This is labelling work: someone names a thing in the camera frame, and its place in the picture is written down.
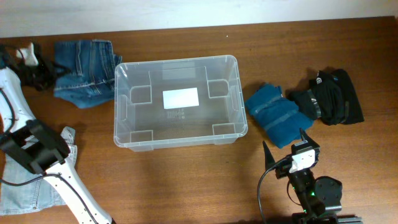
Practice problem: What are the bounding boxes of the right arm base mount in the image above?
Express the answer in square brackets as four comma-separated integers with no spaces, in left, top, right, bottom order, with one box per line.
[292,213,363,224]

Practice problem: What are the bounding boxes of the white label in bin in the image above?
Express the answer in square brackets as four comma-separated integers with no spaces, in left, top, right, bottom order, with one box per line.
[162,88,200,110]

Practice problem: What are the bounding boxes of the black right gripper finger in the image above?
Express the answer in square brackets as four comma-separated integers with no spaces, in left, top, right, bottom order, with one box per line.
[262,141,275,170]
[300,128,319,148]

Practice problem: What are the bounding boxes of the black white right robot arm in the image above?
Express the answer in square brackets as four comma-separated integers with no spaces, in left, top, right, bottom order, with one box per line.
[257,129,343,223]

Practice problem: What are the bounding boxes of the light blue jeans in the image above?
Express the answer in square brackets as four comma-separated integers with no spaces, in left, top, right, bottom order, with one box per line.
[0,126,78,217]

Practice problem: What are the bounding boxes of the clear plastic storage bin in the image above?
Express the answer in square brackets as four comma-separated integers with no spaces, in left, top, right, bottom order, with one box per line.
[113,55,248,152]

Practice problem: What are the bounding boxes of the dark blue jeans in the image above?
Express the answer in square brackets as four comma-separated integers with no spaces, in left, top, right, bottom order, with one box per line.
[53,40,123,109]

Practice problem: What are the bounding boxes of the black folded garment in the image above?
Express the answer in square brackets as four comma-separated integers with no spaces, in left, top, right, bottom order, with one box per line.
[288,69,364,126]

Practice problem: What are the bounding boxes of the teal towel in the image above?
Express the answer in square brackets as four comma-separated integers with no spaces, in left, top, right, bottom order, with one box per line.
[245,84,314,149]

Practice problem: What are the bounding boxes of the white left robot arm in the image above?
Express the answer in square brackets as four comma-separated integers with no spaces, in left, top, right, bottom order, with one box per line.
[1,43,114,223]

